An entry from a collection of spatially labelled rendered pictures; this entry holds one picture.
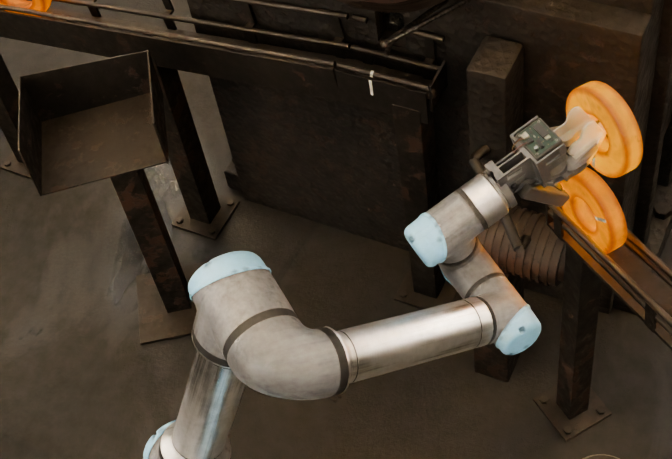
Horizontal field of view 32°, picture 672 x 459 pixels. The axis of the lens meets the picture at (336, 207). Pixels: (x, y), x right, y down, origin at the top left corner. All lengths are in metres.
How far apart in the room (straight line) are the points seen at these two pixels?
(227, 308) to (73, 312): 1.34
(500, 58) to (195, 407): 0.82
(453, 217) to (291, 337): 0.33
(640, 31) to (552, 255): 0.44
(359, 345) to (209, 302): 0.22
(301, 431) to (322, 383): 1.03
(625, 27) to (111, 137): 1.03
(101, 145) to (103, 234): 0.67
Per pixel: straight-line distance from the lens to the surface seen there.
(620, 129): 1.79
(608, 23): 2.07
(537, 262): 2.19
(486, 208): 1.75
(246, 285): 1.61
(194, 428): 1.83
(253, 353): 1.57
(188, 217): 2.98
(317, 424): 2.61
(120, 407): 2.73
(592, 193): 1.94
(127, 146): 2.36
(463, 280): 1.81
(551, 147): 1.75
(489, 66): 2.10
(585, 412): 2.59
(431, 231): 1.74
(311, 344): 1.57
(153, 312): 2.84
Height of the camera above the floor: 2.29
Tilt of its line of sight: 51 degrees down
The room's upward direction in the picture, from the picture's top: 11 degrees counter-clockwise
